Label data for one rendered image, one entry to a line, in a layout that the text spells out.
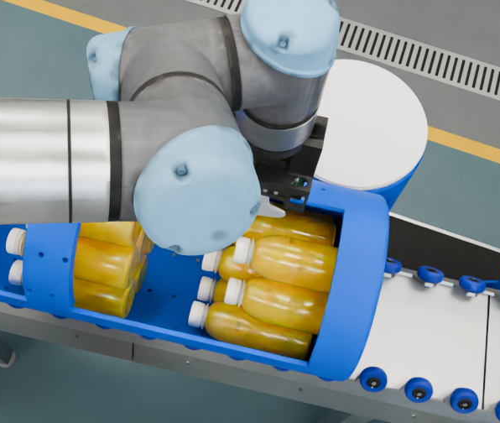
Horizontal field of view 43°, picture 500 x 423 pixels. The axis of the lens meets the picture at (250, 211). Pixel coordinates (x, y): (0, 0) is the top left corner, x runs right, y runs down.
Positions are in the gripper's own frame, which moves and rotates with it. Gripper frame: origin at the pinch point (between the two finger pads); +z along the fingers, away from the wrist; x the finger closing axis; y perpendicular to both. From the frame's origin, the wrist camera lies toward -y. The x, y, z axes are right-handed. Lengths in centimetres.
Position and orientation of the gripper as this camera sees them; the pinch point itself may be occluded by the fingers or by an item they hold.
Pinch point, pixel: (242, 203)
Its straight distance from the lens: 79.3
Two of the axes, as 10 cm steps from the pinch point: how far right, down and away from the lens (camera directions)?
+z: -0.6, 4.1, 9.1
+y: 9.7, 2.2, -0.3
